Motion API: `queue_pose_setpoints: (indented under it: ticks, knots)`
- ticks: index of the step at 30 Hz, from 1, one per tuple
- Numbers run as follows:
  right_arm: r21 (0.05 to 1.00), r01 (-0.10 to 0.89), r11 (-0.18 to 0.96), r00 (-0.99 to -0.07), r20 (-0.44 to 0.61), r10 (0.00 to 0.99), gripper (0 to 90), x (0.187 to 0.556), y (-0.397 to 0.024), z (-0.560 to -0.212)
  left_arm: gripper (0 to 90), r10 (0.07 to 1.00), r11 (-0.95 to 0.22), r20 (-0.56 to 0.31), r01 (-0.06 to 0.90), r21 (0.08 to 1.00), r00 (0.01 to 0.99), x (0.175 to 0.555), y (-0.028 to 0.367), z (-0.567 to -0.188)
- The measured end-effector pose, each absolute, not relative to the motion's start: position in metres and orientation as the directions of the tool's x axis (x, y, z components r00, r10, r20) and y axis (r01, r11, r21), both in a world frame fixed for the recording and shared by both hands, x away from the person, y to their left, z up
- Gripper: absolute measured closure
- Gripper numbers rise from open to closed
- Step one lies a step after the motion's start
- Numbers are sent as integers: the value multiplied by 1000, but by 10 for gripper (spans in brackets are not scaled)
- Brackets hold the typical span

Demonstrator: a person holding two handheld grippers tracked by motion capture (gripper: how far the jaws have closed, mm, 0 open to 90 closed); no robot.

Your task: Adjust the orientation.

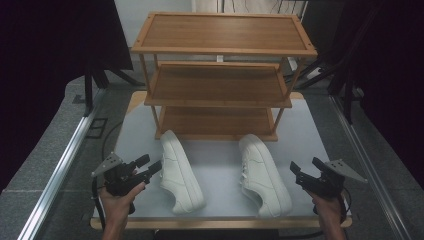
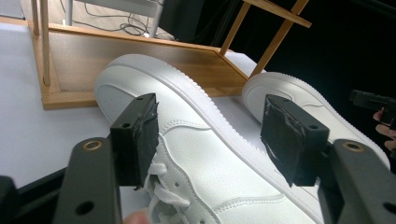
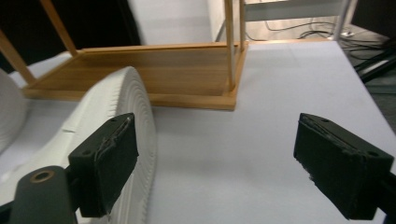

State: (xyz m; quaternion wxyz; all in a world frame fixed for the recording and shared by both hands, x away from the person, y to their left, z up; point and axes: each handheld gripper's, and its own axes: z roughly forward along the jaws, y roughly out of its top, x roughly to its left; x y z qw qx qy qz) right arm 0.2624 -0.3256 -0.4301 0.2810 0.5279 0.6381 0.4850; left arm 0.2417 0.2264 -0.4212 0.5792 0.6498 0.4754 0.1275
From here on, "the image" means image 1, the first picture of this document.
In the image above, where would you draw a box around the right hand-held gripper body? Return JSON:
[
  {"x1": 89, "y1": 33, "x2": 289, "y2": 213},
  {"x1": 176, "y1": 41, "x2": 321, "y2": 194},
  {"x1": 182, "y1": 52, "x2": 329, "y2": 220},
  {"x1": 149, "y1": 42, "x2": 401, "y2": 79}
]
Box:
[{"x1": 294, "y1": 158, "x2": 368, "y2": 200}]

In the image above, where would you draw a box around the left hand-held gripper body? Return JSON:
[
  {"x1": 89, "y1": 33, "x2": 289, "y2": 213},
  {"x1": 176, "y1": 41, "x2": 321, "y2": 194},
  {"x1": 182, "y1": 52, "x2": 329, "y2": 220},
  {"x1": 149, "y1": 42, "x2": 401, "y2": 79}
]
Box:
[{"x1": 91, "y1": 152, "x2": 148, "y2": 197}]

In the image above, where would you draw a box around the white sneaker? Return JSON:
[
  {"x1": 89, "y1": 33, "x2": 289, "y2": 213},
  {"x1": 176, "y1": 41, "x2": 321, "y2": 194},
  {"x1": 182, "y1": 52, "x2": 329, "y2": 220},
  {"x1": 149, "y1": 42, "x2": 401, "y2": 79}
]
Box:
[
  {"x1": 238, "y1": 133, "x2": 293, "y2": 218},
  {"x1": 159, "y1": 129, "x2": 207, "y2": 215}
]

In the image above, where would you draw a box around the three-tier wooden shoe rack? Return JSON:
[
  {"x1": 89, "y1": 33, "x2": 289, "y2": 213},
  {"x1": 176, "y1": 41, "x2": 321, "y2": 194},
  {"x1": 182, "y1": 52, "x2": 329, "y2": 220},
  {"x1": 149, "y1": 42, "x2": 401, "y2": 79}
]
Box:
[{"x1": 129, "y1": 11, "x2": 319, "y2": 143}]

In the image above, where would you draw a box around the person's right hand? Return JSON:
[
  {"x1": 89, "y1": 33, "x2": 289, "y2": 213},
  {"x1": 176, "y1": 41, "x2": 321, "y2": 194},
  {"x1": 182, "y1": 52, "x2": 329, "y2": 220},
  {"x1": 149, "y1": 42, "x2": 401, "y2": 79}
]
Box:
[{"x1": 307, "y1": 190, "x2": 345, "y2": 232}]

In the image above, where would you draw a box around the person's left hand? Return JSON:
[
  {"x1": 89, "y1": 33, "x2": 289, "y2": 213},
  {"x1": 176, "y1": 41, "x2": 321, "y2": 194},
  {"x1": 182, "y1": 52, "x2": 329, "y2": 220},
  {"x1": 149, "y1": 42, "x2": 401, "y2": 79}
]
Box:
[{"x1": 98, "y1": 180, "x2": 147, "y2": 231}]

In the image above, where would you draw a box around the black metal stand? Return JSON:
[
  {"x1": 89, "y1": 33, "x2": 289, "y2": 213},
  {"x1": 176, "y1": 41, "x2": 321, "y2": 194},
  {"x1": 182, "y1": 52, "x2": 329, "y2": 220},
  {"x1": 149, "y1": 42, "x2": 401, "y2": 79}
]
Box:
[
  {"x1": 83, "y1": 54, "x2": 146, "y2": 118},
  {"x1": 293, "y1": 0, "x2": 378, "y2": 125}
]

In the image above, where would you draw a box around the dark curtain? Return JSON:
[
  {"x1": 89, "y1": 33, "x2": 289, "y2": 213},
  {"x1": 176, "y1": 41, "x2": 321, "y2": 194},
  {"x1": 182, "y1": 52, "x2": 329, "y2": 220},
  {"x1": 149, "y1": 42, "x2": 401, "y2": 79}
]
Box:
[
  {"x1": 333, "y1": 0, "x2": 424, "y2": 191},
  {"x1": 0, "y1": 0, "x2": 134, "y2": 194}
]

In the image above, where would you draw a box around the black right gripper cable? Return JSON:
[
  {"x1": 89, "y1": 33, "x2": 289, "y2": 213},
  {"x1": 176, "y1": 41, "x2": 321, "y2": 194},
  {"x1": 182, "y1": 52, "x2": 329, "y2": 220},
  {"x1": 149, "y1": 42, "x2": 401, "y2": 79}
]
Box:
[{"x1": 339, "y1": 186, "x2": 352, "y2": 225}]

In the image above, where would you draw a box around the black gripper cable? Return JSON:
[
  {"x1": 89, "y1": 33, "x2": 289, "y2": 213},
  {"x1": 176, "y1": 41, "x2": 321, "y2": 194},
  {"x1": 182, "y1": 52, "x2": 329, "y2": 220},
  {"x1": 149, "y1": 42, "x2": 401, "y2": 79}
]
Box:
[
  {"x1": 91, "y1": 176, "x2": 107, "y2": 231},
  {"x1": 339, "y1": 186, "x2": 352, "y2": 225}
]

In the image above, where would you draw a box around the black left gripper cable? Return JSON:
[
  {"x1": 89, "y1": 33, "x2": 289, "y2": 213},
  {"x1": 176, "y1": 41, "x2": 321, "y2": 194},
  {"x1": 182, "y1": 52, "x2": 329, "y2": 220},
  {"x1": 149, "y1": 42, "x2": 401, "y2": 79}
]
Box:
[{"x1": 91, "y1": 176, "x2": 107, "y2": 231}]

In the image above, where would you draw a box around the black floor cable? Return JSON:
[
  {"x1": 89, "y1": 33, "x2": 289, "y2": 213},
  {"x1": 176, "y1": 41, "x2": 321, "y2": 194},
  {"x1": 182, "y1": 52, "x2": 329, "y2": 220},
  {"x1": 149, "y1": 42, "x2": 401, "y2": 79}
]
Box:
[{"x1": 101, "y1": 120, "x2": 125, "y2": 161}]

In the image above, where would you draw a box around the silver metal rail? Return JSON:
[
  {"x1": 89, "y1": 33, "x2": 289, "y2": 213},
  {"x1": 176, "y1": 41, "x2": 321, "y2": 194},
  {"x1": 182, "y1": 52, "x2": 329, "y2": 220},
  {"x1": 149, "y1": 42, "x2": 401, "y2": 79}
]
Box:
[
  {"x1": 17, "y1": 88, "x2": 108, "y2": 240},
  {"x1": 328, "y1": 94, "x2": 416, "y2": 240}
]

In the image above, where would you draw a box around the black floor socket frame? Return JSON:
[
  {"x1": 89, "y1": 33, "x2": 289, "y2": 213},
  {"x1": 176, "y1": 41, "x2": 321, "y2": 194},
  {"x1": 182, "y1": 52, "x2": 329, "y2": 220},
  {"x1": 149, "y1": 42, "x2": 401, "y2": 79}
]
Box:
[{"x1": 85, "y1": 117, "x2": 109, "y2": 140}]

